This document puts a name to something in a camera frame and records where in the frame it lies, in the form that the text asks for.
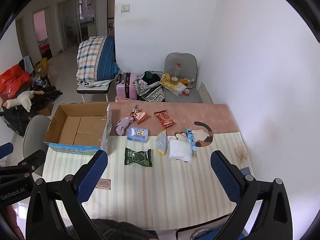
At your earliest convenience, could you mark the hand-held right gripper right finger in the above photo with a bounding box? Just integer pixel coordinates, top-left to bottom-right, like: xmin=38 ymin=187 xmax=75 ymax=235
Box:
xmin=210 ymin=150 xmax=293 ymax=240

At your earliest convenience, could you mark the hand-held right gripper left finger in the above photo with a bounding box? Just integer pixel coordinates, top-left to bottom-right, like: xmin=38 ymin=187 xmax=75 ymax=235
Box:
xmin=26 ymin=150 xmax=108 ymax=240

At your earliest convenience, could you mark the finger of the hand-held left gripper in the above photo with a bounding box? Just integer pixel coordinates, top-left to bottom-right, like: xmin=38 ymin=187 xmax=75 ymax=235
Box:
xmin=0 ymin=149 xmax=47 ymax=178
xmin=0 ymin=142 xmax=14 ymax=160

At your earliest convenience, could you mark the blue stick sachet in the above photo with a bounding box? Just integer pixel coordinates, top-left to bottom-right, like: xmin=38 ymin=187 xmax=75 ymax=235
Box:
xmin=185 ymin=127 xmax=198 ymax=157

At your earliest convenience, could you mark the cardboard box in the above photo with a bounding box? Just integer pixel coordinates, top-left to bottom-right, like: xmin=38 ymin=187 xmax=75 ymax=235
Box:
xmin=44 ymin=102 xmax=112 ymax=155

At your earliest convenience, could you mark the white plastic packet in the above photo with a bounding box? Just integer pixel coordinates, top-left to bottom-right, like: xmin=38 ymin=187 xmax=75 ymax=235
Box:
xmin=168 ymin=137 xmax=193 ymax=164

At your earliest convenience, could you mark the yellow grey scrubbing sponge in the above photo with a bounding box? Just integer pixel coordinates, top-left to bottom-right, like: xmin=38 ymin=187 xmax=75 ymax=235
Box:
xmin=156 ymin=130 xmax=168 ymax=154

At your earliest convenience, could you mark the white plastic chair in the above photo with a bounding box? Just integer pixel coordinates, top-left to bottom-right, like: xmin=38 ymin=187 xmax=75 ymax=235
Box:
xmin=22 ymin=115 xmax=52 ymax=178

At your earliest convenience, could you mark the black cart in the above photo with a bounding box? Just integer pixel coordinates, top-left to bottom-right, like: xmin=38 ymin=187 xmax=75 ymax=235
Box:
xmin=0 ymin=85 xmax=63 ymax=137

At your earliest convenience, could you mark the green snack packet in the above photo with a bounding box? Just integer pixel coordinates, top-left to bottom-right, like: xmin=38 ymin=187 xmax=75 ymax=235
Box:
xmin=124 ymin=147 xmax=153 ymax=167

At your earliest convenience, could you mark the white goose plush toy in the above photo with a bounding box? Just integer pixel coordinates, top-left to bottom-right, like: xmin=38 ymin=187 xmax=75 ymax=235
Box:
xmin=5 ymin=91 xmax=35 ymax=112

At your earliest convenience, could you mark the person's dark fleece clothing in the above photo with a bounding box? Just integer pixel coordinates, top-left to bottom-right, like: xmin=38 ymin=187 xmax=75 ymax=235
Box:
xmin=66 ymin=219 xmax=159 ymax=240

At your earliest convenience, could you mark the purple sock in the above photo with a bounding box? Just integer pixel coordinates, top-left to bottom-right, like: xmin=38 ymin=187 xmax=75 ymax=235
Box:
xmin=115 ymin=117 xmax=135 ymax=136

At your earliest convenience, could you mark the cat-printed table mat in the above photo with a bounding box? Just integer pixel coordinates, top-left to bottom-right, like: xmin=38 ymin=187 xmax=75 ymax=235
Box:
xmin=41 ymin=102 xmax=254 ymax=230

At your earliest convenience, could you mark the light blue tissue pack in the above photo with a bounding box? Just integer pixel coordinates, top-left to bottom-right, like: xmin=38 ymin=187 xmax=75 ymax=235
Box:
xmin=127 ymin=127 xmax=148 ymax=143

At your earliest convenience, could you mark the red plastic bag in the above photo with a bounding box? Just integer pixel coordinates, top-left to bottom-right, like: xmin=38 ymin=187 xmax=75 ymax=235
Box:
xmin=0 ymin=64 xmax=32 ymax=100

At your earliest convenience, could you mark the orange snack packet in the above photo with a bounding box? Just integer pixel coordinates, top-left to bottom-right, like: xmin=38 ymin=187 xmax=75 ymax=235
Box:
xmin=130 ymin=104 xmax=148 ymax=125

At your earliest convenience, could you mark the red snack packet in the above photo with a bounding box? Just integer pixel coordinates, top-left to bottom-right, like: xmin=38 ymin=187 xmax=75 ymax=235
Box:
xmin=153 ymin=109 xmax=176 ymax=128

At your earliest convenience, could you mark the white metal-legged stool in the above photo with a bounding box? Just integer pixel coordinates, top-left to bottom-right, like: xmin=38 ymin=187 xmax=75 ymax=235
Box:
xmin=76 ymin=79 xmax=113 ymax=103

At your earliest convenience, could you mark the yellow shopping bag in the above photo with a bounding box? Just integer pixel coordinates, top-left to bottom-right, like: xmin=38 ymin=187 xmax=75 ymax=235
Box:
xmin=34 ymin=57 xmax=49 ymax=77

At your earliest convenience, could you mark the pink suitcase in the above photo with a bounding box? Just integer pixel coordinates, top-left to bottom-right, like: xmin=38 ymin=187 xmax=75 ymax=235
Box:
xmin=116 ymin=72 xmax=139 ymax=100

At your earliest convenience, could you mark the white tissue pack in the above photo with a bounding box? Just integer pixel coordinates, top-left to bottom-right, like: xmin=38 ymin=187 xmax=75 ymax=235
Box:
xmin=164 ymin=82 xmax=187 ymax=97

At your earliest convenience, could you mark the black white patterned bag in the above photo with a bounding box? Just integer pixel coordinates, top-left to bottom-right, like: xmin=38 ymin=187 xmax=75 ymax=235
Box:
xmin=134 ymin=70 xmax=165 ymax=102

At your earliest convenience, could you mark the yellow plastic bag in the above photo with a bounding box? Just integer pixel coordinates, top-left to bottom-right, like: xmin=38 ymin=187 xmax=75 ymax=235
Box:
xmin=161 ymin=73 xmax=175 ymax=88

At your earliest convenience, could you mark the plaid folded quilt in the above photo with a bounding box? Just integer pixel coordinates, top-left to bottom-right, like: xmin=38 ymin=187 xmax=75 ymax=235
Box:
xmin=76 ymin=36 xmax=108 ymax=82

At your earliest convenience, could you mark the grey cushioned chair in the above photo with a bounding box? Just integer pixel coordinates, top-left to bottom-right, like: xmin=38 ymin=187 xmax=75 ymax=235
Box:
xmin=164 ymin=52 xmax=203 ymax=103

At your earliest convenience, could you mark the blue striped folded quilt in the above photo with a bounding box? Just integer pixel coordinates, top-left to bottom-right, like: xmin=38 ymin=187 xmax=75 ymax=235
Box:
xmin=96 ymin=35 xmax=120 ymax=80

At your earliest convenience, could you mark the sliding glass door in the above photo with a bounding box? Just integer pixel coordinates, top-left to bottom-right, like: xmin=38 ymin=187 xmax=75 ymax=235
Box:
xmin=57 ymin=0 xmax=98 ymax=50

